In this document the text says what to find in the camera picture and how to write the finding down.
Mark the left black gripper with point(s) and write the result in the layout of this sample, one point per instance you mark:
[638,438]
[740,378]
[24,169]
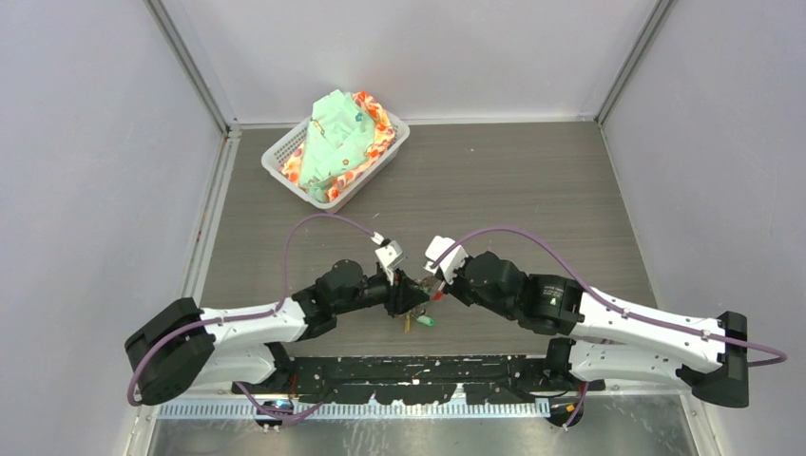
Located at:
[405,294]

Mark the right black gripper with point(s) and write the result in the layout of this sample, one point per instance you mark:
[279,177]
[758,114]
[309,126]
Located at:
[454,287]

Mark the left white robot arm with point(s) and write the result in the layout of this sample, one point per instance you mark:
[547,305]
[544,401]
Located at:
[185,346]

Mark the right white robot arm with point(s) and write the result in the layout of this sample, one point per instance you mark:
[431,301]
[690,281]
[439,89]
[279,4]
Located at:
[596,336]

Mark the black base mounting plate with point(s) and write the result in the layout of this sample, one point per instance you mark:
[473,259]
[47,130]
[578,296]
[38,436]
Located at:
[412,380]

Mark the orange floral cloth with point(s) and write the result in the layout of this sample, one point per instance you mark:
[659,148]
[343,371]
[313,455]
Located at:
[384,136]

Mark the green floral cloth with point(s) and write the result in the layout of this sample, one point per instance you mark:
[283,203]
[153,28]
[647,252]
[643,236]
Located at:
[338,135]

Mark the white plastic basket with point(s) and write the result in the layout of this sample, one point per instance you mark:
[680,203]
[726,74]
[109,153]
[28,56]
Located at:
[277,155]

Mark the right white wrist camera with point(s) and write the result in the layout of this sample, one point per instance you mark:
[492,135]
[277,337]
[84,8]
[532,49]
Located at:
[444,257]

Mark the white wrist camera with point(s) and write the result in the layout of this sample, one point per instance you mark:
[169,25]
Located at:
[444,257]
[389,255]

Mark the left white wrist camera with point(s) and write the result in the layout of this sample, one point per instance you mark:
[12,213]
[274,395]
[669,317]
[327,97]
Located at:
[389,255]

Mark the white slotted cable duct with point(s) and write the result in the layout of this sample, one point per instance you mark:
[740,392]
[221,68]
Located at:
[236,409]

